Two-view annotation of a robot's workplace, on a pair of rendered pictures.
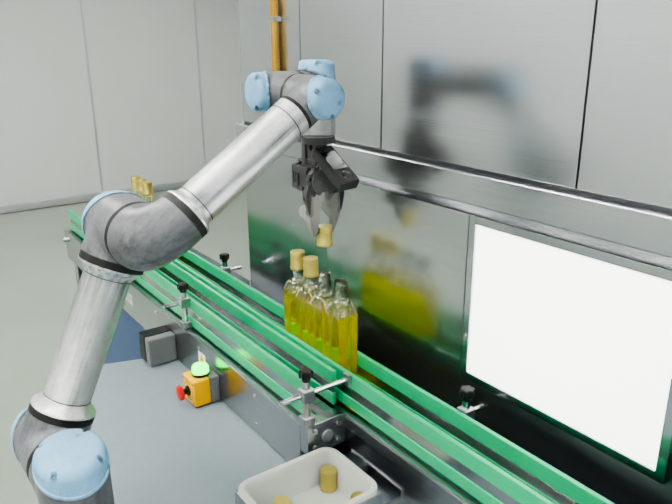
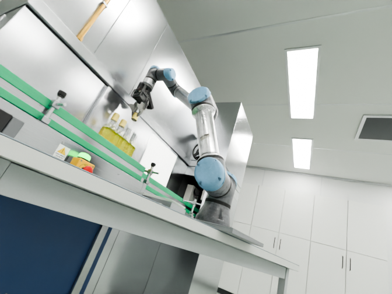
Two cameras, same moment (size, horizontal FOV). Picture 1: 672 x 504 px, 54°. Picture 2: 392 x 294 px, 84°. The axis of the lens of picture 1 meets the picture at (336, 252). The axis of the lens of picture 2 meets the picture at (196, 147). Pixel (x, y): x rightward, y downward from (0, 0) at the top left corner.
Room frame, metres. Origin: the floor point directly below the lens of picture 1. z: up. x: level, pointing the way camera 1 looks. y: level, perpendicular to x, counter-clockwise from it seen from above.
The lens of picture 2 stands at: (1.47, 1.25, 0.68)
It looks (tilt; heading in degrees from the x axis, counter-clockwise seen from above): 23 degrees up; 247
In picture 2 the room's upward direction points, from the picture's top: 19 degrees clockwise
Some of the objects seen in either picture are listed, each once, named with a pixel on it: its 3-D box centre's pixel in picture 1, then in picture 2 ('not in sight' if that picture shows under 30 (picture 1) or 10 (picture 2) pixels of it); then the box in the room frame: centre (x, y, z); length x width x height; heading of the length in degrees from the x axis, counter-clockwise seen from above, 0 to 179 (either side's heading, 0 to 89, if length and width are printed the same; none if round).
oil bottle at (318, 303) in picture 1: (325, 336); (117, 152); (1.38, 0.02, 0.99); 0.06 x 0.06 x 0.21; 36
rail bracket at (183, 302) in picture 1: (176, 308); (56, 107); (1.65, 0.43, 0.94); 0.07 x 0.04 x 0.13; 126
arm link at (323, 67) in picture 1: (315, 87); (153, 74); (1.40, 0.04, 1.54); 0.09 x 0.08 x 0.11; 127
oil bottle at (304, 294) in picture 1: (311, 327); (110, 147); (1.43, 0.06, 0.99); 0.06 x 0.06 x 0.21; 36
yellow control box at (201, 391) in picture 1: (200, 387); (77, 170); (1.51, 0.35, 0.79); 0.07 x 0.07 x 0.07; 36
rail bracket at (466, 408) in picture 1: (472, 415); not in sight; (1.12, -0.26, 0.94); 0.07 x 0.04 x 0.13; 126
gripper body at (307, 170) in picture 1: (316, 164); (142, 93); (1.41, 0.04, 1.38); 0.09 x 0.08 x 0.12; 36
